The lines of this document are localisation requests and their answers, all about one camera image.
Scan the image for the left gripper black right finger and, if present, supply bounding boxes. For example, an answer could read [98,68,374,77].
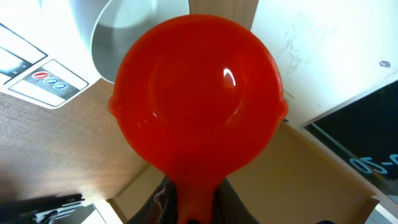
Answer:
[214,179,259,224]

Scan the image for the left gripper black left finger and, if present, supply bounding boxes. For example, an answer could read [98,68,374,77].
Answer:
[126,176,178,224]

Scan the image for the orange measuring scoop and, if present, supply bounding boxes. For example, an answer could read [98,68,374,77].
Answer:
[109,14,289,223]

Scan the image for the white round bowl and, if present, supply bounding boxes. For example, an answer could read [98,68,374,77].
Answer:
[69,0,190,83]

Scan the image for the white digital kitchen scale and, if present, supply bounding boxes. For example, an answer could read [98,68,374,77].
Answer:
[1,0,107,110]

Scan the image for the brown cardboard box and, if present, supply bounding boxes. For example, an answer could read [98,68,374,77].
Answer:
[106,121,382,224]

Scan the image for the black sign with blue text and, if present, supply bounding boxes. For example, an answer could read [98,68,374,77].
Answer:
[305,82,397,197]

